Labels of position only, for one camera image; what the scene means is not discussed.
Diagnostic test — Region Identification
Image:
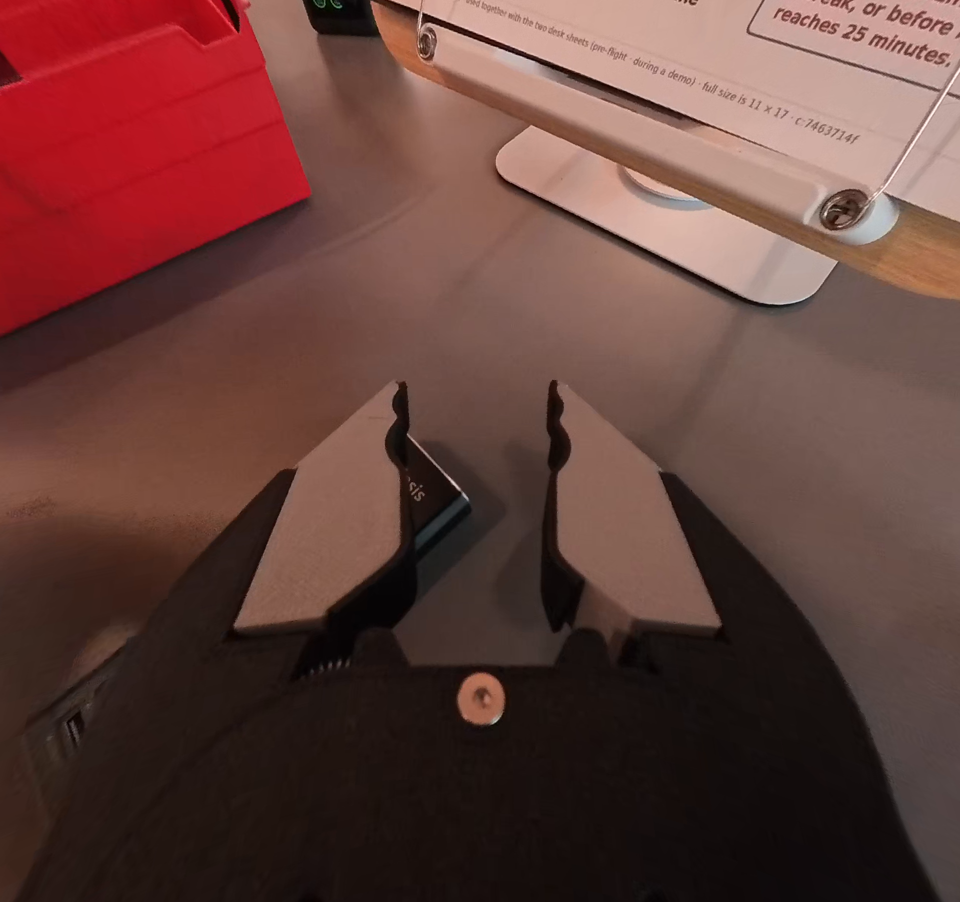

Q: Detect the instruction sheet on stand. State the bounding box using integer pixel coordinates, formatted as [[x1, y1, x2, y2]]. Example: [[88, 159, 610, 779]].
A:
[[377, 0, 960, 289]]

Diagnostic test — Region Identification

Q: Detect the printed instruction sheet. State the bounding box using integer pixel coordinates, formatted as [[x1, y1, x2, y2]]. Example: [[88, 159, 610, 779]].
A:
[[371, 0, 960, 168]]

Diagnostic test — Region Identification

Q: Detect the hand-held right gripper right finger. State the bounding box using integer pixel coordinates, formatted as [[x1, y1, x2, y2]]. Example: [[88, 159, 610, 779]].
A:
[[540, 380, 723, 636]]

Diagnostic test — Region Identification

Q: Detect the black multi-port usb hub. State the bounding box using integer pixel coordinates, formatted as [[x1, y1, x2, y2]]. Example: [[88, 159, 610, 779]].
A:
[[21, 433, 474, 775]]

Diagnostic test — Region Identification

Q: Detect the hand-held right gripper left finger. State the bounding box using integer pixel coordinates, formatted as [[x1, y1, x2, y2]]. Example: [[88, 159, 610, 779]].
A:
[[232, 380, 419, 640]]

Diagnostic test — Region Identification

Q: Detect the white display stand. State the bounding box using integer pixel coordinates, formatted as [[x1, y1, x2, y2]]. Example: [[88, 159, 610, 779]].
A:
[[416, 24, 900, 309]]

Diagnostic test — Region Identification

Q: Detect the metal retaining wire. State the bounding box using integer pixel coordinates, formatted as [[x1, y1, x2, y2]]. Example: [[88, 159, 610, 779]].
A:
[[414, 0, 475, 63], [819, 65, 960, 231]]

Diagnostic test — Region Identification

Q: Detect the red plastic bin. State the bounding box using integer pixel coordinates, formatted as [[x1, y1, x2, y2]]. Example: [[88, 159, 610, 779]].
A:
[[0, 0, 312, 336]]

